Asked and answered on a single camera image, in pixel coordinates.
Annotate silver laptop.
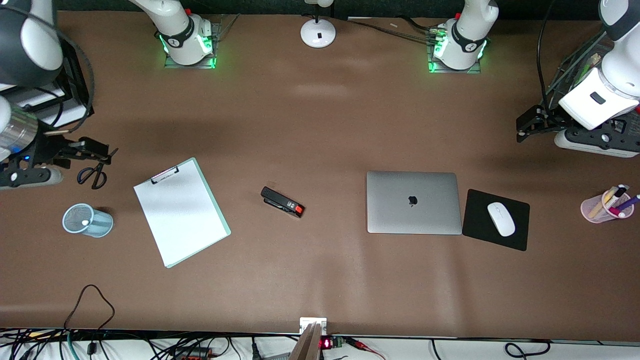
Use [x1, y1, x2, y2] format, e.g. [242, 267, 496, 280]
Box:
[366, 171, 463, 235]

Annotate white marker black cap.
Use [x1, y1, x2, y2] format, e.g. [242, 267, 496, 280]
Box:
[604, 184, 630, 207]

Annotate purple marker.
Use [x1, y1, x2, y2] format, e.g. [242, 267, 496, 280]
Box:
[616, 194, 640, 215]

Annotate black scissors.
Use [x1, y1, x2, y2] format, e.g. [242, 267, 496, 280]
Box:
[76, 146, 120, 190]

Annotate white paper in tray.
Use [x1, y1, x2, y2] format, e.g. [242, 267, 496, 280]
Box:
[10, 82, 88, 126]

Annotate black document tray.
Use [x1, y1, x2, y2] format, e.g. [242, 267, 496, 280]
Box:
[0, 42, 96, 128]

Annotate blue mesh pen cup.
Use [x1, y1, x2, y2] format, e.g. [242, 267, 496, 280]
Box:
[62, 202, 114, 239]

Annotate mint green clipboard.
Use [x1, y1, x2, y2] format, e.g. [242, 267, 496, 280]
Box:
[133, 157, 232, 269]

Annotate pink translucent pen cup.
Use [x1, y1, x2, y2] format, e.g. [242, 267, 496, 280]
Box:
[580, 188, 635, 224]

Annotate white computer mouse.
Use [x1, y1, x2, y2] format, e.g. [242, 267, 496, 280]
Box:
[487, 202, 516, 237]

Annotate tan wooden stick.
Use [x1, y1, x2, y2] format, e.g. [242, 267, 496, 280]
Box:
[588, 189, 615, 220]

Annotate black mouse pad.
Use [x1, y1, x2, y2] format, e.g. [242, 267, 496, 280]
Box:
[461, 188, 531, 252]

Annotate white paper sheet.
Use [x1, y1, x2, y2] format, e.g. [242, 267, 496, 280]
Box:
[133, 161, 227, 266]

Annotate black stapler red tip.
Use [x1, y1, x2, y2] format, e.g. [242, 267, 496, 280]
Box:
[260, 186, 305, 219]

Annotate orange black connector block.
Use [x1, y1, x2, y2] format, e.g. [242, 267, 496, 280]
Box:
[172, 347, 216, 360]

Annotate white lamp base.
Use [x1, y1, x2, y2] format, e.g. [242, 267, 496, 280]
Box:
[300, 0, 337, 49]

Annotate black wire mesh tray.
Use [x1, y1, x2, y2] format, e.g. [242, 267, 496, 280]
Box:
[547, 30, 640, 151]

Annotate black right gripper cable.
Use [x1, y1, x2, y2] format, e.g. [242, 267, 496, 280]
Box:
[15, 5, 97, 133]

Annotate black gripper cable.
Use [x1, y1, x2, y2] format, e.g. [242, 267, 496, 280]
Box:
[536, 0, 557, 112]
[15, 5, 97, 133]

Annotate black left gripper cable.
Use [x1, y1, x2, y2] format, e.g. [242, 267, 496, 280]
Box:
[536, 0, 557, 112]

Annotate black looped cable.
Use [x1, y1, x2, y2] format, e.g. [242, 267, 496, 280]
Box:
[63, 284, 116, 357]

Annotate black power cable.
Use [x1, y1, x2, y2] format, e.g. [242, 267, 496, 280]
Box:
[347, 19, 441, 40]
[397, 16, 441, 34]

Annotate black coiled cable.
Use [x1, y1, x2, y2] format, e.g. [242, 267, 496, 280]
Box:
[504, 340, 552, 360]

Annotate red wire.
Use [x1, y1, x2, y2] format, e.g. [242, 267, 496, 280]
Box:
[345, 337, 387, 360]

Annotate white mount plate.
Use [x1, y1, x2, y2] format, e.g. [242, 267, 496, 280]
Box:
[300, 317, 328, 335]

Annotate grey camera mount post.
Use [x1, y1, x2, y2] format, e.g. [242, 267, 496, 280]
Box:
[289, 322, 322, 360]

